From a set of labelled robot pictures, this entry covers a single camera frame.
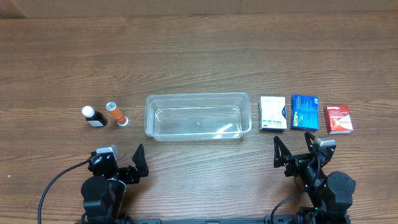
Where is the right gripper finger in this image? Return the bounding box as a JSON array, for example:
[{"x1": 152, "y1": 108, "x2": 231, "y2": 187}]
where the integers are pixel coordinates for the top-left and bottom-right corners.
[
  {"x1": 274, "y1": 136, "x2": 292, "y2": 168},
  {"x1": 304, "y1": 131, "x2": 315, "y2": 149}
]

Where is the blue medicine box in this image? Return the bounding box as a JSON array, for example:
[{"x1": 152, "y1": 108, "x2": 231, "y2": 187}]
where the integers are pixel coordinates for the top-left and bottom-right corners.
[{"x1": 290, "y1": 94, "x2": 320, "y2": 131}]

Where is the red medicine box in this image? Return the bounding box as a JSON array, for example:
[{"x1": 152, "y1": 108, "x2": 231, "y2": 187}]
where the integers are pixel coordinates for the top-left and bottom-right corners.
[{"x1": 324, "y1": 105, "x2": 353, "y2": 134}]

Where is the white medicine box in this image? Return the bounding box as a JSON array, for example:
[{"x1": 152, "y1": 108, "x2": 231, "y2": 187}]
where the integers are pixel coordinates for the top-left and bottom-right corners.
[{"x1": 259, "y1": 96, "x2": 287, "y2": 131}]

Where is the orange pill vial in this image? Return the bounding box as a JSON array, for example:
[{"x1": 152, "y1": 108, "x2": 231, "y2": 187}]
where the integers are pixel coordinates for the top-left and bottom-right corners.
[{"x1": 106, "y1": 101, "x2": 129, "y2": 126}]

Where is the dark bottle white cap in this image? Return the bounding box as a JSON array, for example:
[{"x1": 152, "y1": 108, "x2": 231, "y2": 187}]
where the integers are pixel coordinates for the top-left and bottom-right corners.
[{"x1": 81, "y1": 106, "x2": 108, "y2": 128}]

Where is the clear plastic container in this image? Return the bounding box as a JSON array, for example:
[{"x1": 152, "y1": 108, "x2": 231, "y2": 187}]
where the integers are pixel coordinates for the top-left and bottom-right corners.
[{"x1": 144, "y1": 92, "x2": 252, "y2": 141}]

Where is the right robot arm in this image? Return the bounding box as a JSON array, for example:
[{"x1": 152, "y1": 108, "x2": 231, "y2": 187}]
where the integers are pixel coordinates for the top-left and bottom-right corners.
[{"x1": 265, "y1": 132, "x2": 356, "y2": 224}]

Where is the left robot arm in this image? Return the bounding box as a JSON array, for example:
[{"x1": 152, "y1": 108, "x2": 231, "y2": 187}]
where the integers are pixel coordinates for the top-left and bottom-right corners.
[{"x1": 81, "y1": 144, "x2": 149, "y2": 223}]

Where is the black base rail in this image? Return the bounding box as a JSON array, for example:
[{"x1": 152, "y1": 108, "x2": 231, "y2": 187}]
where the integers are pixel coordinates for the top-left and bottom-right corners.
[{"x1": 130, "y1": 215, "x2": 351, "y2": 224}]

